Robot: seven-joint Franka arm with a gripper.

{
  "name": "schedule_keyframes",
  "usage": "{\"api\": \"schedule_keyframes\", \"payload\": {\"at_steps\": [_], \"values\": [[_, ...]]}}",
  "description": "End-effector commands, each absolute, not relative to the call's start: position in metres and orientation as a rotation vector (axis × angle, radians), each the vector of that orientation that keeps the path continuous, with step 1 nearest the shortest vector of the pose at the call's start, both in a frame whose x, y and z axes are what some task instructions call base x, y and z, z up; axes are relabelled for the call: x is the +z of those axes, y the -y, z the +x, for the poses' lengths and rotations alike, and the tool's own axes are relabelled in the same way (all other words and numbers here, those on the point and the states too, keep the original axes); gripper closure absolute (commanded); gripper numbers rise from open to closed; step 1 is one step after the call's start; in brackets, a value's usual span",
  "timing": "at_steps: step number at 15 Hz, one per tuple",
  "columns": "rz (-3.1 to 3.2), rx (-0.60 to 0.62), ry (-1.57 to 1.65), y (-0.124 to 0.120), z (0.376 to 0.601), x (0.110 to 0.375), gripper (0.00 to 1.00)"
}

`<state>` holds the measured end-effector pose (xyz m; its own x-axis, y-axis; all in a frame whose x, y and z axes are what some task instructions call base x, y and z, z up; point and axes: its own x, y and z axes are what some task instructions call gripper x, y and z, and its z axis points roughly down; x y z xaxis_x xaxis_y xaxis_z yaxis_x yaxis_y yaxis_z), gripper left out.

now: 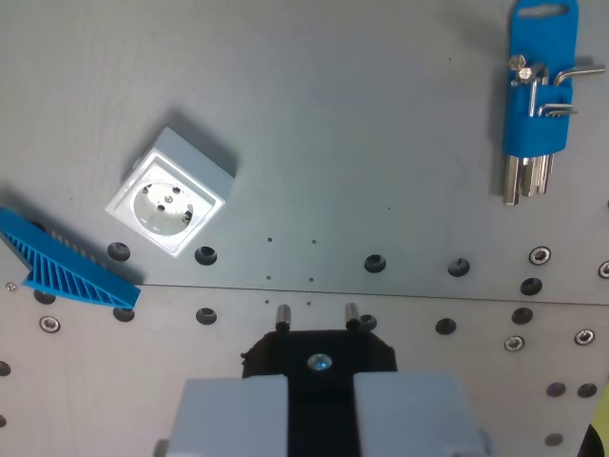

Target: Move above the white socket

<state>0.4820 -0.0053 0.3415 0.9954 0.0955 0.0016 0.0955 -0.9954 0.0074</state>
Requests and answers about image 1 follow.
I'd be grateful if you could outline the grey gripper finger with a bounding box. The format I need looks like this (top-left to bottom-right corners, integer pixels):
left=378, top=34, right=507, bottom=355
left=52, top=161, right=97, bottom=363
left=152, top=374, right=290, bottom=457
left=353, top=371, right=494, bottom=457

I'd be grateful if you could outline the black two-pin plug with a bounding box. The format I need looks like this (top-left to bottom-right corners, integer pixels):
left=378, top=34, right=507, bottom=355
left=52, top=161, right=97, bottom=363
left=240, top=302, right=399, bottom=457

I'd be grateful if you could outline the yellow and black object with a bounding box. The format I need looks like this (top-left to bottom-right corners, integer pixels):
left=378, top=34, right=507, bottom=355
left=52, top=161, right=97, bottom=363
left=577, top=380, right=609, bottom=457

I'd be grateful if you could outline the blue ribbed plastic wedge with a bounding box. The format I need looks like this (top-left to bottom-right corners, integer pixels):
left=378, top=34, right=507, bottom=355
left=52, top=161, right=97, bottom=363
left=0, top=206, right=143, bottom=310

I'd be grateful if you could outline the largest silver hex key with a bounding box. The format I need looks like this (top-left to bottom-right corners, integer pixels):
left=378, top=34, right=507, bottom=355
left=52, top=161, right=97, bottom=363
left=502, top=54, right=527, bottom=207

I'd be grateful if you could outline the large silver hex key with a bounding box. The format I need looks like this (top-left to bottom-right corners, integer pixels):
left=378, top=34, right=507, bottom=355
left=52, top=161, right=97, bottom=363
left=516, top=66, right=540, bottom=198

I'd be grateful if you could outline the blue hex key holder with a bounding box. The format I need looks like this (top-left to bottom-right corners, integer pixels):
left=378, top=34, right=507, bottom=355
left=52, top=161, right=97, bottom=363
left=502, top=0, right=580, bottom=157

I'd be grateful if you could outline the small L-shaped hex key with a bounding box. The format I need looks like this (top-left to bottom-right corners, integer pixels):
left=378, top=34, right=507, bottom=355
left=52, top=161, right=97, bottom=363
left=537, top=102, right=580, bottom=118

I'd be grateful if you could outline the medium L-shaped hex key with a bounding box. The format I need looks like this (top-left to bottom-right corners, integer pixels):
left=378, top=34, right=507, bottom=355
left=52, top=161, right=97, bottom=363
left=536, top=65, right=607, bottom=195

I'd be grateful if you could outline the white wall socket box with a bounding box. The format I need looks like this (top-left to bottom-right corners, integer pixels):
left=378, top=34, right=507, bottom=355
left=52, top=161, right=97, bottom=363
left=104, top=125, right=237, bottom=260

